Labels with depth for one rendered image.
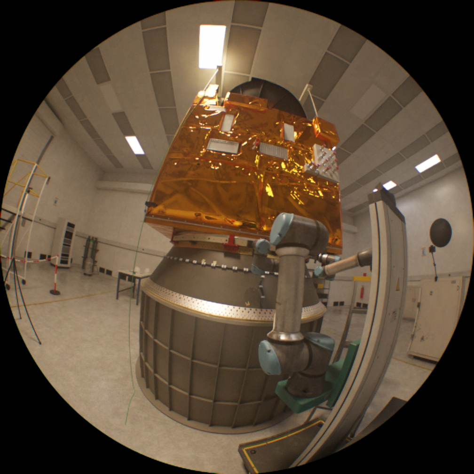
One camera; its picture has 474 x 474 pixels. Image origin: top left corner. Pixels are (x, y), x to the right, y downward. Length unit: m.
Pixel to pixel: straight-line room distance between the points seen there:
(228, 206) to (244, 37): 3.35
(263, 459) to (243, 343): 0.87
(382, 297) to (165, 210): 1.50
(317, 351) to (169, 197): 1.43
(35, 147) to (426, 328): 11.11
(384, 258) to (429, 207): 7.69
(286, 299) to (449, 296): 3.32
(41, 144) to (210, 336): 7.83
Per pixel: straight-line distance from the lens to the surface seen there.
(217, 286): 1.15
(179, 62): 4.32
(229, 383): 1.34
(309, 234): 0.55
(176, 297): 1.22
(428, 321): 3.71
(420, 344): 3.82
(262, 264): 0.88
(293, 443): 1.42
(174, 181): 1.54
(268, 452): 1.34
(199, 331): 1.16
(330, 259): 1.31
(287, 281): 0.50
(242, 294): 1.13
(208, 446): 1.67
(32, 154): 7.66
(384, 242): 0.59
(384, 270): 0.58
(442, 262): 7.69
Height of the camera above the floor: 1.47
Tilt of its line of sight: 12 degrees up
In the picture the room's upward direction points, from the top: 8 degrees clockwise
